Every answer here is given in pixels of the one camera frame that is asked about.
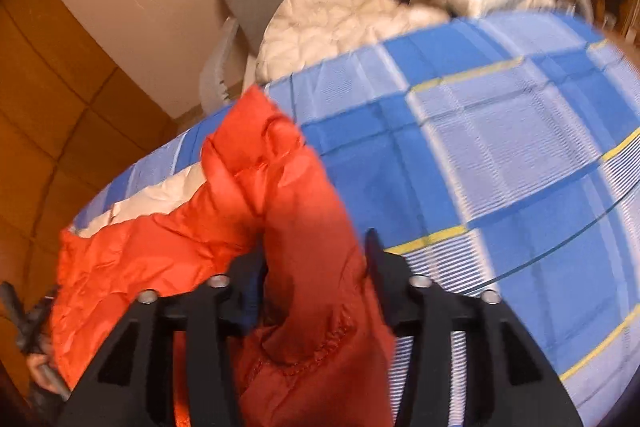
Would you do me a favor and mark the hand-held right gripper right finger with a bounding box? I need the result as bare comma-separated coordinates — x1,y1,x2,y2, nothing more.
364,229,586,427

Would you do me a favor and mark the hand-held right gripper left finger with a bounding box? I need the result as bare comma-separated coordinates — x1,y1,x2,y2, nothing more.
57,252,268,427

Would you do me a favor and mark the orange down jacket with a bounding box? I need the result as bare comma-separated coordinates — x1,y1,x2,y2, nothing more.
50,86,396,427

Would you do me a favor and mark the person's left hand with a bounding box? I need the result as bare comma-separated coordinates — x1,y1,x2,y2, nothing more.
26,351,57,389

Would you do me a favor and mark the bed with blue plaid sheet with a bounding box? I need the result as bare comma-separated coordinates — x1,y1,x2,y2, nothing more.
70,12,640,427

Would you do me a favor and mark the wooden wardrobe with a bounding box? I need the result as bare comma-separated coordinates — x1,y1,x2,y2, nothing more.
0,0,181,408

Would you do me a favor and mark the white bed rail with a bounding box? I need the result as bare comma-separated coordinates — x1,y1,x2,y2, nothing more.
199,17,251,115

